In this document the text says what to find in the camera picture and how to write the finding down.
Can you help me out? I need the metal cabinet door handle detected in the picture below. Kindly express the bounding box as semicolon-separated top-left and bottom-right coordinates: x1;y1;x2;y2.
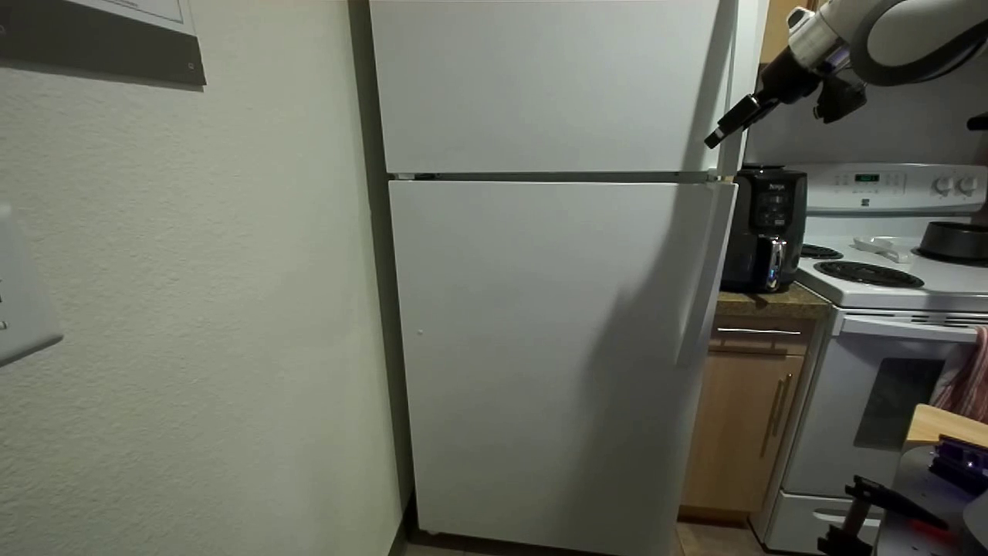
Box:
761;372;797;460

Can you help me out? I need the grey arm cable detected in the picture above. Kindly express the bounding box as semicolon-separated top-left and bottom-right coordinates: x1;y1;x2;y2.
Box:
859;18;988;88

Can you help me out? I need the dark blue object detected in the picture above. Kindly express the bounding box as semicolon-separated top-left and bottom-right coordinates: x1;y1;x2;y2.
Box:
929;432;988;496

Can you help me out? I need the white switch plate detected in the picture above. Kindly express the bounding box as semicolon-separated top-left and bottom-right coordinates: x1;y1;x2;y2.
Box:
0;198;64;366

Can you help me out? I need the large black coil burner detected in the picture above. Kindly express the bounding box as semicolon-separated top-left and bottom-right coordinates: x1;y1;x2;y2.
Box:
812;259;926;291

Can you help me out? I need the wooden upper cabinet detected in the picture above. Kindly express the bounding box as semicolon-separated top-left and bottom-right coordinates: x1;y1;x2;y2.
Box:
763;0;829;67

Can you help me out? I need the red kitchen towel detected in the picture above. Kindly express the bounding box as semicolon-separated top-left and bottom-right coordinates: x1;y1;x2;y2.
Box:
929;321;988;425

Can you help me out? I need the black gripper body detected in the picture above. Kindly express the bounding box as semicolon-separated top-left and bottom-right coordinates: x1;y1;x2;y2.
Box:
755;43;829;105

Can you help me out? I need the light wooden board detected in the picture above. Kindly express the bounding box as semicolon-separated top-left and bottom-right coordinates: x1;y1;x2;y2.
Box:
901;401;988;454

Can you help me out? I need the metal drawer handle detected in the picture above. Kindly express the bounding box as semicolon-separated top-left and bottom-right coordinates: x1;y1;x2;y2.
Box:
715;325;806;342

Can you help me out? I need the black coffee maker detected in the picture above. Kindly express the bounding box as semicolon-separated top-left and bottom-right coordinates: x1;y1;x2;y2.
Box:
721;162;812;298

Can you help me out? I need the wooden base cabinet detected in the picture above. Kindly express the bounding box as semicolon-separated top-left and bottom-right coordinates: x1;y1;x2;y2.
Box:
678;305;840;529

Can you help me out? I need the white electric stove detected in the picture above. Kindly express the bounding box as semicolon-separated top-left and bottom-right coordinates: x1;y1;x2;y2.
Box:
755;161;988;556

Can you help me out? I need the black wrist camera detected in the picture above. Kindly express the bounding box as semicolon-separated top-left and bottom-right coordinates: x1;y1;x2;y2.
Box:
812;72;871;127

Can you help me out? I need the black clamp stand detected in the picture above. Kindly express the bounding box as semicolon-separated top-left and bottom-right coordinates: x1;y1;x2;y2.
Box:
816;471;965;556

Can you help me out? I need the brown speckled countertop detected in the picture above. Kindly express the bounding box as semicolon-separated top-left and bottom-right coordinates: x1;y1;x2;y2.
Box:
715;280;840;328

